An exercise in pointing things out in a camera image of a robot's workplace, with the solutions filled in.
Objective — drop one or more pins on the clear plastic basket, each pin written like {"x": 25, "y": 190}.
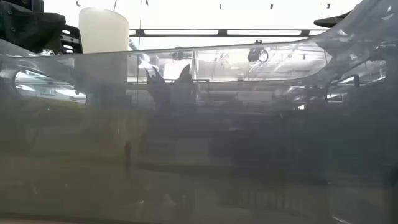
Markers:
{"x": 199, "y": 155}

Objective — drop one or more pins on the white cylindrical lamp shade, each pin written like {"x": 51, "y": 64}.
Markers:
{"x": 102, "y": 31}

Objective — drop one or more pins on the black ceiling spotlight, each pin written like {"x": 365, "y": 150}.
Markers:
{"x": 254, "y": 54}
{"x": 178, "y": 56}

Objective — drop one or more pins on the black ceiling light track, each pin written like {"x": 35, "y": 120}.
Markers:
{"x": 222, "y": 32}

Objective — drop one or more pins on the green snake plant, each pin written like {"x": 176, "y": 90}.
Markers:
{"x": 185, "y": 87}

